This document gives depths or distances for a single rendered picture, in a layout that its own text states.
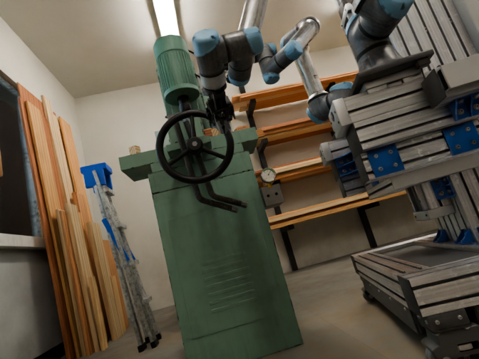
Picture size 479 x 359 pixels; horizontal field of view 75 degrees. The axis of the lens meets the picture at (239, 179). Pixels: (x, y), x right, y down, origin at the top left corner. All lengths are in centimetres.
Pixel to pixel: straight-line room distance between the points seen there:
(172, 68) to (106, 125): 268
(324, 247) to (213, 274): 275
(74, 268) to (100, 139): 206
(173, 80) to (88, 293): 160
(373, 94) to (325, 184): 301
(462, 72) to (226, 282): 101
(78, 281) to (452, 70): 235
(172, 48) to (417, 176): 122
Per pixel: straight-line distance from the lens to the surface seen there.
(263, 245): 130
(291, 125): 358
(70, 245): 253
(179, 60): 166
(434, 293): 93
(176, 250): 129
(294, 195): 389
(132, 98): 431
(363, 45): 119
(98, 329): 250
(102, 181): 216
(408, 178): 117
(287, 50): 145
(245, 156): 135
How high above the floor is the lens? 41
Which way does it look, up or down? 12 degrees up
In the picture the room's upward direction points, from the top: 15 degrees counter-clockwise
